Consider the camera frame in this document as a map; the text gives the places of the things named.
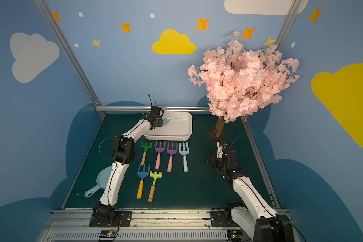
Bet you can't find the light blue hand rake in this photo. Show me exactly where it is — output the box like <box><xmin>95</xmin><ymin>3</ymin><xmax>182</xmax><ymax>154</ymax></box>
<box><xmin>178</xmin><ymin>142</ymin><xmax>189</xmax><ymax>172</ymax></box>

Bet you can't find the green rake wooden handle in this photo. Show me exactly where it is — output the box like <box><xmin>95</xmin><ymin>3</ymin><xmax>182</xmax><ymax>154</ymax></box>
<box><xmin>141</xmin><ymin>142</ymin><xmax>152</xmax><ymax>166</ymax></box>

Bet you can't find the purple fork pink handle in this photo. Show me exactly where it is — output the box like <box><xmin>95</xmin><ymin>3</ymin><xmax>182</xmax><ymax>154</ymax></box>
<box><xmin>155</xmin><ymin>141</ymin><xmax>166</xmax><ymax>170</ymax></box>
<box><xmin>166</xmin><ymin>142</ymin><xmax>178</xmax><ymax>172</ymax></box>

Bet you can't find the wooden handle tool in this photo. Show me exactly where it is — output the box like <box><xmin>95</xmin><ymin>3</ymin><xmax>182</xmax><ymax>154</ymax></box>
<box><xmin>148</xmin><ymin>171</ymin><xmax>162</xmax><ymax>202</ymax></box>

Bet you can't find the dark blue fork yellow handle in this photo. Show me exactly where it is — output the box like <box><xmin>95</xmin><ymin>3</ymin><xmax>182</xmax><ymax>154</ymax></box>
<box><xmin>136</xmin><ymin>163</ymin><xmax>151</xmax><ymax>200</ymax></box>

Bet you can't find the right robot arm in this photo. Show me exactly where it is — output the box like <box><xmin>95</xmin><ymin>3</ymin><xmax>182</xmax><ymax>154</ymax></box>
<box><xmin>205</xmin><ymin>147</ymin><xmax>295</xmax><ymax>242</ymax></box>

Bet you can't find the white plastic storage box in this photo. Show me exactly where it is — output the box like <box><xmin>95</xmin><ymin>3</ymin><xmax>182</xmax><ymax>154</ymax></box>
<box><xmin>144</xmin><ymin>111</ymin><xmax>193</xmax><ymax>141</ymax></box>

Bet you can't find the pink blossom artificial tree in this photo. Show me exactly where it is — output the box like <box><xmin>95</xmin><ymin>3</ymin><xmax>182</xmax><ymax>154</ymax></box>
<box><xmin>188</xmin><ymin>31</ymin><xmax>299</xmax><ymax>123</ymax></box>

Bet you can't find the light blue round plate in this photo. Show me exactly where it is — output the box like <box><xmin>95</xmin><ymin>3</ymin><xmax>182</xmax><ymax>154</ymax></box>
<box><xmin>84</xmin><ymin>166</ymin><xmax>113</xmax><ymax>198</ymax></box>

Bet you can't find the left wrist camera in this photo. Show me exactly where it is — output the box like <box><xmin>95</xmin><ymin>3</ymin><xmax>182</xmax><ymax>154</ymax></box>
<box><xmin>149</xmin><ymin>106</ymin><xmax>164</xmax><ymax>117</ymax></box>

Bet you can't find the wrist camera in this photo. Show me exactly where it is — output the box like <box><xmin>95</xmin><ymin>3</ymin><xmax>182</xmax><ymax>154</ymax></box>
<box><xmin>216</xmin><ymin>141</ymin><xmax>227</xmax><ymax>159</ymax></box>
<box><xmin>149</xmin><ymin>106</ymin><xmax>164</xmax><ymax>117</ymax></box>

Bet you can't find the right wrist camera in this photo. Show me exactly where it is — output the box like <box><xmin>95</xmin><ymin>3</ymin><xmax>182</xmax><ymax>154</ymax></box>
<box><xmin>216</xmin><ymin>141</ymin><xmax>227</xmax><ymax>159</ymax></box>

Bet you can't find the aluminium back frame bar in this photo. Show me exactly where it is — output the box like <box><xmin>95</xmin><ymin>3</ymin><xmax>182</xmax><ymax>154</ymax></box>
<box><xmin>95</xmin><ymin>105</ymin><xmax>211</xmax><ymax>113</ymax></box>

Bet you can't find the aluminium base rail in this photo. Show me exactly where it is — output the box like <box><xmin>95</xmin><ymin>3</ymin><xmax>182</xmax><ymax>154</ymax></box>
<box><xmin>38</xmin><ymin>209</ymin><xmax>250</xmax><ymax>242</ymax></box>

